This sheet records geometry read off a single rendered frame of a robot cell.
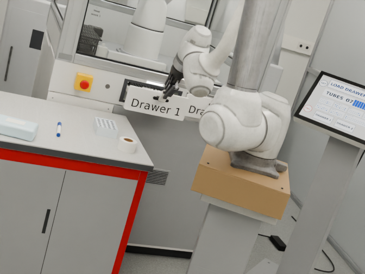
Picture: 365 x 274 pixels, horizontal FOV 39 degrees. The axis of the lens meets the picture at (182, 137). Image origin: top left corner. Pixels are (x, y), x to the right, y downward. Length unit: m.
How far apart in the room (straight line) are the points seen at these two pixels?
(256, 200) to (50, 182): 0.73
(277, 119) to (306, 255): 1.20
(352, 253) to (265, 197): 1.97
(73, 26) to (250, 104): 0.99
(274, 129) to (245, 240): 0.43
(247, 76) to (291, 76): 4.57
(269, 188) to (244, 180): 0.09
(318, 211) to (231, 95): 1.26
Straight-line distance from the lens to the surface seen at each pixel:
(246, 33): 1.66
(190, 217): 2.81
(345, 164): 2.70
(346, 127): 2.59
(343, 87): 2.72
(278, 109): 1.82
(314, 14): 6.20
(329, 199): 2.75
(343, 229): 3.83
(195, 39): 2.00
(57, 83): 2.40
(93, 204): 1.97
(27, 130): 1.85
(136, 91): 2.33
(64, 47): 2.36
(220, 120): 1.62
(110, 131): 2.09
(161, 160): 2.61
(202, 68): 1.91
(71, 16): 2.34
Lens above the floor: 1.42
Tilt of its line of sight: 16 degrees down
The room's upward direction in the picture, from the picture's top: 17 degrees clockwise
